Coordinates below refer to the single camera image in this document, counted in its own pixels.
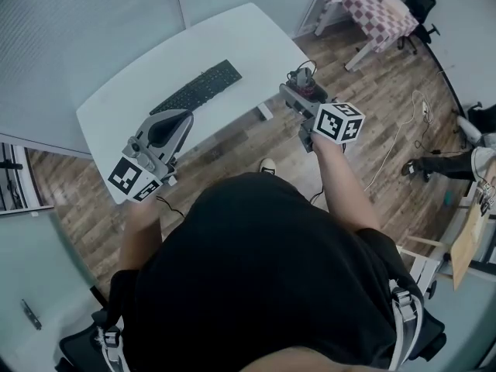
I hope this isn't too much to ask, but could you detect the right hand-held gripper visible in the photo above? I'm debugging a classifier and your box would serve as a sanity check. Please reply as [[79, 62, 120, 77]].
[[279, 84, 366, 153]]

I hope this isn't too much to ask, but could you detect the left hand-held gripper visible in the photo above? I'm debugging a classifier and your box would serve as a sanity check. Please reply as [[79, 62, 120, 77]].
[[107, 110, 195, 205]]

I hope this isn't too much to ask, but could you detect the black keyboard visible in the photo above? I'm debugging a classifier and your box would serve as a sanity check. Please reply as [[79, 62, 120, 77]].
[[149, 59, 243, 116]]

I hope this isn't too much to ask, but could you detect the person's right forearm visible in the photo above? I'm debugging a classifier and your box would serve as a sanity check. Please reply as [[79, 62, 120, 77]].
[[312, 133, 383, 234]]

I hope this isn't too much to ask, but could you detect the person's left forearm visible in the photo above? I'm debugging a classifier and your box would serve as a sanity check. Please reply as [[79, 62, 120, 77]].
[[115, 198, 164, 273]]

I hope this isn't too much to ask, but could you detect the table with checkered cloth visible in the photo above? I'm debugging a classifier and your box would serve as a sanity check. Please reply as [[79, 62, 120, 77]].
[[324, 0, 420, 53], [313, 0, 420, 72]]

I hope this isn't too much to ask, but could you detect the beige box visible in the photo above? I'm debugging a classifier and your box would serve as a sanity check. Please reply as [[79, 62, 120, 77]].
[[382, 0, 408, 19]]

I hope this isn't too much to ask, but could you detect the black swivel chair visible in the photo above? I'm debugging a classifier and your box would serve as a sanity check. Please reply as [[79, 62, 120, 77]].
[[397, 0, 441, 56]]

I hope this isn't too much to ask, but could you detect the person's black shirt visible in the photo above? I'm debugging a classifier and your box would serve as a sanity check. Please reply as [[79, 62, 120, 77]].
[[108, 170, 424, 372]]

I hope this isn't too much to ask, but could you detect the black bag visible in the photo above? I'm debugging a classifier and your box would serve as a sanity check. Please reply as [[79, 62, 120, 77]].
[[467, 102, 496, 134]]

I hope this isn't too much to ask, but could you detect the light wooden table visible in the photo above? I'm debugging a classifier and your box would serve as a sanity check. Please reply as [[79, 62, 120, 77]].
[[449, 195, 496, 291]]

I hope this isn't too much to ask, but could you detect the black mesh office chair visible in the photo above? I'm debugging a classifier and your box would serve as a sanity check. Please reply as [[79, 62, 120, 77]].
[[57, 311, 113, 372]]

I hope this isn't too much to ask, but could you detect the person's head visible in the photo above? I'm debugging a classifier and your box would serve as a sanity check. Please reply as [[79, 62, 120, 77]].
[[238, 346, 375, 372]]

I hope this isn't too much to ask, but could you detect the white floor cable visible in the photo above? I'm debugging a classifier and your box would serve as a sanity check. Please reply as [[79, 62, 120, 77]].
[[363, 89, 432, 192]]

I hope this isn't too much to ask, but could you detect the black floor cable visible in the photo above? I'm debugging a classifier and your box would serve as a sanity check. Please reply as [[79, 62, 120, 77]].
[[413, 121, 472, 157]]

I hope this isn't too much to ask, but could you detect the white metal frame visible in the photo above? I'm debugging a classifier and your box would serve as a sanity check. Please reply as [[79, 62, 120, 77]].
[[398, 246, 443, 300]]

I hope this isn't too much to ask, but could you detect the grey harness strap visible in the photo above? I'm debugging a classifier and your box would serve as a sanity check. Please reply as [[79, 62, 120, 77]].
[[95, 315, 129, 372], [388, 279, 423, 371]]

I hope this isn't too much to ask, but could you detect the grey door handle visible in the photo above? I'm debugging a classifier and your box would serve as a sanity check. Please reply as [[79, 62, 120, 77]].
[[21, 298, 43, 331]]

